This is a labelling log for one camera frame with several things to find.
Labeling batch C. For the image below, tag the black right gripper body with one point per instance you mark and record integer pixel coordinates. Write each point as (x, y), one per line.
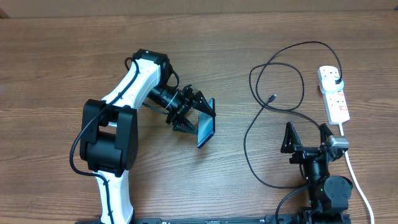
(303, 153)

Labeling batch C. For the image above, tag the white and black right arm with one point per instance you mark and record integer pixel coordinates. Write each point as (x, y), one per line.
(328, 195)

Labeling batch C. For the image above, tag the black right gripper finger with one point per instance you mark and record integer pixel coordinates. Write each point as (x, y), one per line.
(325, 133)
(291, 142)

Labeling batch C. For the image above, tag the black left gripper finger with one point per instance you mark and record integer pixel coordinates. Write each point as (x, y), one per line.
(201, 104)
(185, 126)

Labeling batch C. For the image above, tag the white power strip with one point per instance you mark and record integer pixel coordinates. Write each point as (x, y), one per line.
(335, 103)

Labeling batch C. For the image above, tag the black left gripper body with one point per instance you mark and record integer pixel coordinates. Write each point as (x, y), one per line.
(172, 100)

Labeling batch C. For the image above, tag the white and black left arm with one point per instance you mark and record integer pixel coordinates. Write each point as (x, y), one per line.
(108, 140)

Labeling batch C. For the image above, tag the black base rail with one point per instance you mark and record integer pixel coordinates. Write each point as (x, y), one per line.
(268, 219)

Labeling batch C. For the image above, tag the white charger plug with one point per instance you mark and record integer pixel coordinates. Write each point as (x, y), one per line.
(330, 85)

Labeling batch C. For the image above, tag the blue screen smartphone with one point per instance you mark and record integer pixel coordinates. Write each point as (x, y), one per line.
(206, 129)

